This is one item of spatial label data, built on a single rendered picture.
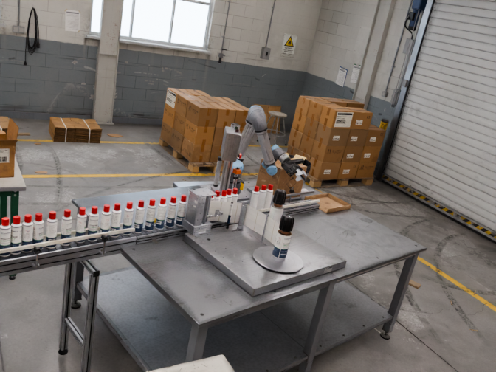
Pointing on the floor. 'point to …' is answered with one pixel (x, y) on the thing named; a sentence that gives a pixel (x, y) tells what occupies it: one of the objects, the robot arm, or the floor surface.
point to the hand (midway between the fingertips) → (305, 177)
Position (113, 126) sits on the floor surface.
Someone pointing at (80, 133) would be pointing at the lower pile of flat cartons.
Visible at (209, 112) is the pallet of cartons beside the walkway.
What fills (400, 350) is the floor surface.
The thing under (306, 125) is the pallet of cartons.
